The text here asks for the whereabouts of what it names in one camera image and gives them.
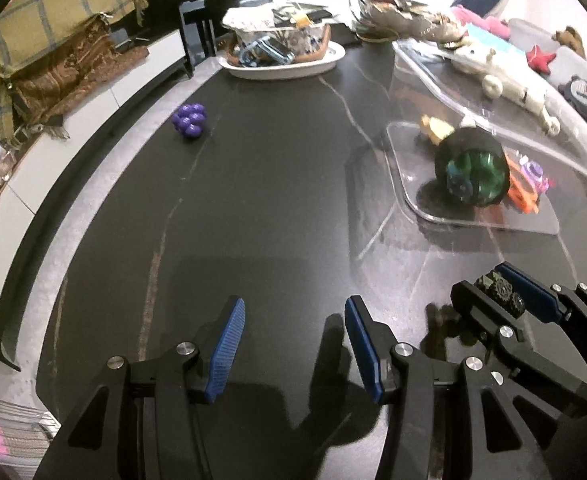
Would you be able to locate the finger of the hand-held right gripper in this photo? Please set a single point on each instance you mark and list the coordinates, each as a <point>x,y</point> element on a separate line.
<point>478,307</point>
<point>531,290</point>

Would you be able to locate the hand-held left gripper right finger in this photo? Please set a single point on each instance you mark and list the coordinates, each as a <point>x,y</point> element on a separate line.
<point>363,350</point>

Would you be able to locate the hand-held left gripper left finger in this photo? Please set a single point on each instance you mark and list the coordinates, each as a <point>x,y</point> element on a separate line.
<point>226,350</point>

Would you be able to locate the small camouflage toy car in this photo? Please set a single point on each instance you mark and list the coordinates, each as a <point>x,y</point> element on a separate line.
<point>501,292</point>

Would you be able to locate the orange framed glasses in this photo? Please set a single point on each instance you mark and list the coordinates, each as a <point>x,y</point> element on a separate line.
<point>521,192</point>

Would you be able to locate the purple toy camera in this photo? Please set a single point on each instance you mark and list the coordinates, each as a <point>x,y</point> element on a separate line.
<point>533,172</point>

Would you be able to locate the clear plastic container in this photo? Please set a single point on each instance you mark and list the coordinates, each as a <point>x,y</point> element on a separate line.
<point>423,195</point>

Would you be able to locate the purple grape toy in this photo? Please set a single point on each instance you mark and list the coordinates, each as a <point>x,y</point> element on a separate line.
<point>189,121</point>

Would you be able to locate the black marble desktop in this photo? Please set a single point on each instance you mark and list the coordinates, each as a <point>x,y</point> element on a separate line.
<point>273,185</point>

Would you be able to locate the green and black round toy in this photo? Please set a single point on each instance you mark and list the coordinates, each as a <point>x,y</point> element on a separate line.
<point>473,172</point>

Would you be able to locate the navy wheel shaped cushion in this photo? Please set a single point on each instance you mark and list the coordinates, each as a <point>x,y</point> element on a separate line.
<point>586,97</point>

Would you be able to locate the white plush sheep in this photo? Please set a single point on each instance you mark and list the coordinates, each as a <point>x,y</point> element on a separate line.
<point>513,82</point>

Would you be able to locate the red star plush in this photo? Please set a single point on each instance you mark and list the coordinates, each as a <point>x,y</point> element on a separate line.
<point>541,57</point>

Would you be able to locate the brown teddy bear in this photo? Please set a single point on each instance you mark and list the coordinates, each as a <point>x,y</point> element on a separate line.
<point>571,37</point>

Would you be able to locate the pink plush toy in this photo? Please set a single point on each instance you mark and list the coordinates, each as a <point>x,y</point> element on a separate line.
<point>488,24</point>

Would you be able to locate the white oval dish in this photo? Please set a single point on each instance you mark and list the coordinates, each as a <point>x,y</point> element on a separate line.
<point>283,71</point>

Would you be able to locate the white low cabinet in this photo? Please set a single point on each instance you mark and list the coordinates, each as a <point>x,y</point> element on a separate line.
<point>148,60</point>

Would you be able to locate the floral patterned basket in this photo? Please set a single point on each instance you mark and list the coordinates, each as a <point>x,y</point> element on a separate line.
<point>313,42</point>

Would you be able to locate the pile of snack packets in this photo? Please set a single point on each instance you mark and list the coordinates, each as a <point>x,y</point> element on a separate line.
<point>403,2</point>

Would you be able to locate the brown patterned cloth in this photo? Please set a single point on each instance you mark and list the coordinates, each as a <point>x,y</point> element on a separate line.
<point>73,70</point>

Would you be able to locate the patterned fabric pouch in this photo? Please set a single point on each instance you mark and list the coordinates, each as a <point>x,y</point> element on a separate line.
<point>246,17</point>

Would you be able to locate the yellow plaid blanket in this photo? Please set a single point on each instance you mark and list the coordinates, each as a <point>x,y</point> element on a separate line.
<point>38,15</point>

